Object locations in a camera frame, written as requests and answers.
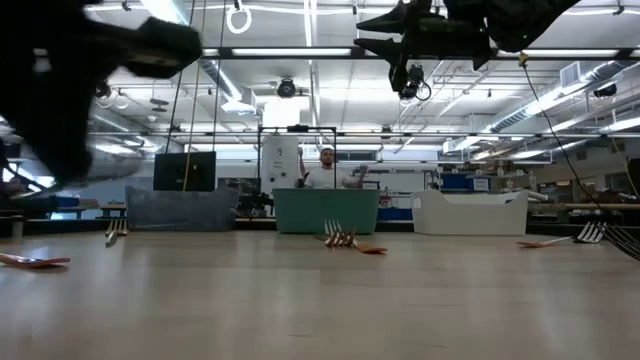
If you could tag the black metal frame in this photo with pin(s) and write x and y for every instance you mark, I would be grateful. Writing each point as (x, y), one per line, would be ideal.
(297, 128)

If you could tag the black ceiling dome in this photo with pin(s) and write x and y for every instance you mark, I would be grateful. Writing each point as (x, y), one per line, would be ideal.
(286, 87)

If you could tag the teal plastic bin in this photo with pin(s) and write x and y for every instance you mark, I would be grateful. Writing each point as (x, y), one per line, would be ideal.
(325, 212)

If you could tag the black aluminium table frame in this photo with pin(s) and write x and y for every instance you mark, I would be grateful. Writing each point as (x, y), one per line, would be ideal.
(75, 227)

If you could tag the person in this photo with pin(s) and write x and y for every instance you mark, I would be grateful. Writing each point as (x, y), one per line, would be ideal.
(325, 177)

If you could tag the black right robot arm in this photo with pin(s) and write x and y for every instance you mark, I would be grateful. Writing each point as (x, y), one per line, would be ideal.
(525, 20)

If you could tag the gold fork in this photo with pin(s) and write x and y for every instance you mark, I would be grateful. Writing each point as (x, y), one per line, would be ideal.
(116, 227)
(345, 239)

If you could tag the white plastic bin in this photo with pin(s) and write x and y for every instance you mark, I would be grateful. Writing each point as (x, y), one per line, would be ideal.
(470, 220)

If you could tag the black monitor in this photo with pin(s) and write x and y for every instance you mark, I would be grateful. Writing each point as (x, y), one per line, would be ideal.
(185, 172)

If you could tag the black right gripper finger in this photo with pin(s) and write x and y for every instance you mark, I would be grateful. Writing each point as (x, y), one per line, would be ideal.
(387, 20)
(380, 49)

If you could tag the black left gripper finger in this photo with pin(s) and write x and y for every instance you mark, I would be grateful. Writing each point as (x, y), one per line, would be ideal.
(165, 47)

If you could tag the grey translucent plastic bin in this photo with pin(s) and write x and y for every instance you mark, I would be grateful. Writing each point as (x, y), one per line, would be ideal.
(180, 210)

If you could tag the blue storage bins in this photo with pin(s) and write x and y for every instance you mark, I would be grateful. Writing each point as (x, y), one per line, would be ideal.
(452, 182)

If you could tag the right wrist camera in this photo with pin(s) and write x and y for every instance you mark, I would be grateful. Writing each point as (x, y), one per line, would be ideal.
(414, 80)

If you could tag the white cylindrical machine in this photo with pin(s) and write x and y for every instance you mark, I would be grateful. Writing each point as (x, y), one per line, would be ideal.
(280, 165)

